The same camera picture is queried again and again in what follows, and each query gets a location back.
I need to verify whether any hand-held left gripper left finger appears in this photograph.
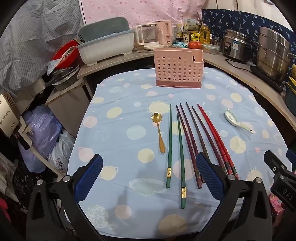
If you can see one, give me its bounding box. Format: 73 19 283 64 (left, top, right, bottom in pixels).
26 154 103 241

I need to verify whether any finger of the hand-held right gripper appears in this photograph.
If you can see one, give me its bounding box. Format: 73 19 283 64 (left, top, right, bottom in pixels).
264 150 292 179
286 149 296 169

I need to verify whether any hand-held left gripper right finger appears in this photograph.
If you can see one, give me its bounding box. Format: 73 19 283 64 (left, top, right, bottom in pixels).
196 152 274 241

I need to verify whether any green chopstick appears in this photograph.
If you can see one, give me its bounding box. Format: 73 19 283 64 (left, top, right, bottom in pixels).
166 104 172 189
177 113 186 209

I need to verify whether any red chopstick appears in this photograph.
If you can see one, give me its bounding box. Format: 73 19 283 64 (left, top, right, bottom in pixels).
197 103 234 176
198 105 240 180

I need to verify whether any brown chopstick gold band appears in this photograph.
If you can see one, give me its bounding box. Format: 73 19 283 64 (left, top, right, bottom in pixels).
186 102 206 155
191 106 228 174

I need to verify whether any maroon chopstick dark band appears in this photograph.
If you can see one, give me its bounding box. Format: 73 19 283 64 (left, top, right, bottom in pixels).
176 105 202 189
180 103 206 184

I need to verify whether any white floral ceramic spoon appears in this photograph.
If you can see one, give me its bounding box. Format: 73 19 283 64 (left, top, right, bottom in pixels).
224 109 256 134

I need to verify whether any gold flower spoon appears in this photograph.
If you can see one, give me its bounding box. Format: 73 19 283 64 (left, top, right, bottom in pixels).
151 113 166 154

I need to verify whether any pink perforated utensil holder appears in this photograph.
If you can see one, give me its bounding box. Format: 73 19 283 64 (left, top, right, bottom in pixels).
153 48 204 88

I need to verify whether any pink pineapple print clothing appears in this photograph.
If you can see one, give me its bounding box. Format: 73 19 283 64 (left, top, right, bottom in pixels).
268 192 296 223

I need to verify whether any white plastic bag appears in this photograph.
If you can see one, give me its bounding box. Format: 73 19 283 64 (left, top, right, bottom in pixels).
48 130 76 173

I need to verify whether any teal container yellow lid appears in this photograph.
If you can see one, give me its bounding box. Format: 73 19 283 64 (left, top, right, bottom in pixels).
282 76 296 112

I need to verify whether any black plastic bag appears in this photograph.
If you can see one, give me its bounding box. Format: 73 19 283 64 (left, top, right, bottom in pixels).
11 160 48 210

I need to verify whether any purple plastic bag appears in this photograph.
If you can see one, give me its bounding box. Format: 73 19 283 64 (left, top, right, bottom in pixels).
18 105 62 173

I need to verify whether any wooden cabinet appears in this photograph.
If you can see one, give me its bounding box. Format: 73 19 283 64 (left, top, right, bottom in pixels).
45 80 91 140

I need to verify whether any blue spotted tablecloth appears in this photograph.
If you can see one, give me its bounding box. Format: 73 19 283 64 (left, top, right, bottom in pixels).
67 67 288 237

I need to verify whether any black induction cooktop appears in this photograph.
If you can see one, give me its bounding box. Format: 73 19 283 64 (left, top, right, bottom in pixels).
250 65 285 93

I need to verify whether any beige boxy appliance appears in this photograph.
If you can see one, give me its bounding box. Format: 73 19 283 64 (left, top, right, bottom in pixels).
0 93 32 149

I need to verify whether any stack of dark pans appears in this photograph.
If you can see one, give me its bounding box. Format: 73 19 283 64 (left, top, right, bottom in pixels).
46 65 80 91

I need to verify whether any stainless steamer pot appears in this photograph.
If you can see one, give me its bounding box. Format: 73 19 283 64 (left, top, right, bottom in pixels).
253 27 296 81

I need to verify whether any clear plastic bag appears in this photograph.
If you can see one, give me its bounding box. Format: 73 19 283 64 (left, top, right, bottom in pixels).
46 59 63 75

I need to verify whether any stainless rice cooker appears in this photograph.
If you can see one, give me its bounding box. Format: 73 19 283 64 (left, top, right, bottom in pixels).
222 29 255 63

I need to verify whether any red plastic basin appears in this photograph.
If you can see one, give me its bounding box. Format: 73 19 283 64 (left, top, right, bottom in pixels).
52 40 79 69

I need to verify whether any glass food container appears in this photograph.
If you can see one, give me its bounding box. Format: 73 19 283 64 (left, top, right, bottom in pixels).
202 43 221 55

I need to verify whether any grey dish drainer box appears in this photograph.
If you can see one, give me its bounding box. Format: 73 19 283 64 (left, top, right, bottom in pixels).
76 17 136 65

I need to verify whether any yellow cooking oil bottle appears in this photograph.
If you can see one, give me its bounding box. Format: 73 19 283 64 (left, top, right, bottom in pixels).
199 23 211 44

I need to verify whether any blue leaf print cloth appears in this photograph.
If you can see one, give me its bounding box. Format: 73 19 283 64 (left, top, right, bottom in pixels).
201 9 296 48

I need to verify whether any grey striped cloth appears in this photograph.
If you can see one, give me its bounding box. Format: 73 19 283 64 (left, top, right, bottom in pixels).
0 0 84 94

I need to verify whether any pink electric kettle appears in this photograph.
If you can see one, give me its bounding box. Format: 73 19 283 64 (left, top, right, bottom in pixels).
154 20 173 45

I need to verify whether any white glass kettle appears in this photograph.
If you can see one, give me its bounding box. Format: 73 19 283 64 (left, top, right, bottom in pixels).
135 23 160 50

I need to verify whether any white and yellow carton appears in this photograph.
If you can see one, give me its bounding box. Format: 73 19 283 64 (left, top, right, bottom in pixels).
181 17 199 31

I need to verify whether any pink dotted cloth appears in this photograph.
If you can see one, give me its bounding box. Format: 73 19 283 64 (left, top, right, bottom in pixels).
79 0 207 29

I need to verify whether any black power cable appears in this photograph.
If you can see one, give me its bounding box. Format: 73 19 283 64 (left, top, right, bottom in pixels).
225 59 255 68

